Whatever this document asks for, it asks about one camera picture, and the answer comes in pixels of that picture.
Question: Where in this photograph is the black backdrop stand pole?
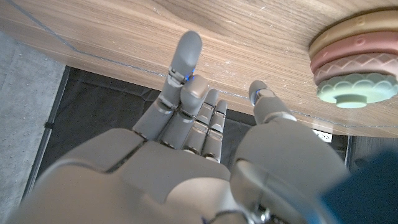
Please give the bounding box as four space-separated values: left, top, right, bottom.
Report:
23 65 72 200

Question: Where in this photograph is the dusty pink toy disc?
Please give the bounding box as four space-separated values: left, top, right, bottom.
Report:
313 52 398 86

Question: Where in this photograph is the green toy disc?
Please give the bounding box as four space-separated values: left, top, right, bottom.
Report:
316 72 398 110

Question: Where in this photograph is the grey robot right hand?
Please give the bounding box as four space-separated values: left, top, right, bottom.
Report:
6 30 351 224

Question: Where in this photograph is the white power strip box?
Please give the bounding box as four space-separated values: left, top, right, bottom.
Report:
312 129 333 144

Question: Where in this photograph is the black backdrop curtain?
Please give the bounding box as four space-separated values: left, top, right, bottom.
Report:
36 65 398 175

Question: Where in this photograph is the coral red toy disc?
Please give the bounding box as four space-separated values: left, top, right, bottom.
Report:
310 30 398 75

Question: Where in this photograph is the orange toy disc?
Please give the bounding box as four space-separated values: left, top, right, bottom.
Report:
308 9 398 60

